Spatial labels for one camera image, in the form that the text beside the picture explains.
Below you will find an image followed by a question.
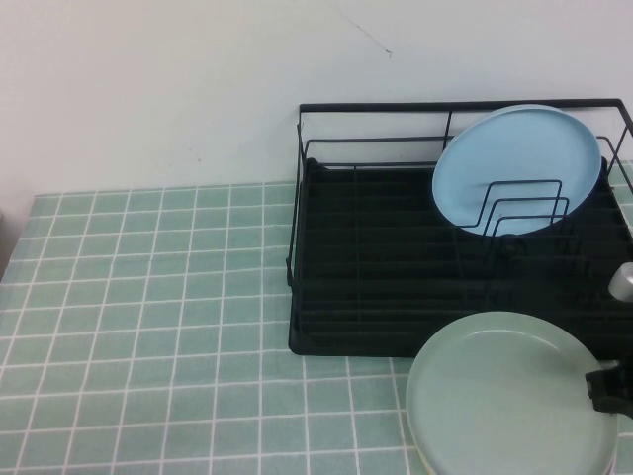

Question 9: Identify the pale green round plate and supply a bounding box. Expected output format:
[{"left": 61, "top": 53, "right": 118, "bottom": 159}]
[{"left": 405, "top": 310, "right": 620, "bottom": 475}]

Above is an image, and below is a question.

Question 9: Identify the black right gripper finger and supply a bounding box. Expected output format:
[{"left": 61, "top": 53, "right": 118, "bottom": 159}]
[{"left": 585, "top": 363, "right": 633, "bottom": 415}]

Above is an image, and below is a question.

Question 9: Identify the black wire dish rack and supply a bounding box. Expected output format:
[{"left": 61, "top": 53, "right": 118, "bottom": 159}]
[
  {"left": 285, "top": 98, "right": 633, "bottom": 360},
  {"left": 288, "top": 157, "right": 633, "bottom": 360}
]

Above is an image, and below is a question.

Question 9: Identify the green checked tablecloth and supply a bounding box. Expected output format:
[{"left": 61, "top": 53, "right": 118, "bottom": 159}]
[{"left": 0, "top": 157, "right": 633, "bottom": 475}]

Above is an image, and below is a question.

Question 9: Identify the light blue round plate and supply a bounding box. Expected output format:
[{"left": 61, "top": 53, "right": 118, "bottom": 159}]
[{"left": 430, "top": 103, "right": 605, "bottom": 238}]

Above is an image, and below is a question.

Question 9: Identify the yellow round plate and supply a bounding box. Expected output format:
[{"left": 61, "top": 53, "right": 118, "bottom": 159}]
[{"left": 408, "top": 429, "right": 439, "bottom": 475}]

